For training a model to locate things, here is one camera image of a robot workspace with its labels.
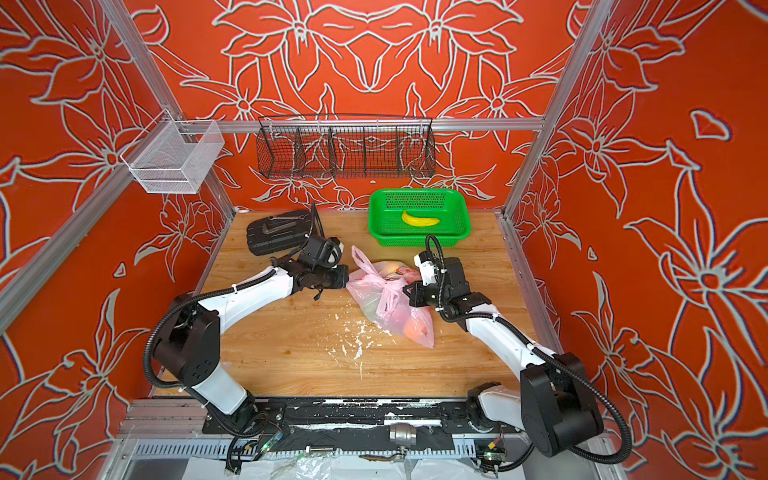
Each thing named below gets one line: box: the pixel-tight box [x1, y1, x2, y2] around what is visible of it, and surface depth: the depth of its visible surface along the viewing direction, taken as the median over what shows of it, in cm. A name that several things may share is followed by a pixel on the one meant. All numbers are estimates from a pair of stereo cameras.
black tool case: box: [246, 209, 313, 255], surface depth 106 cm
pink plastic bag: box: [346, 245, 435, 348], surface depth 85 cm
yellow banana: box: [401, 210, 440, 227], surface depth 116 cm
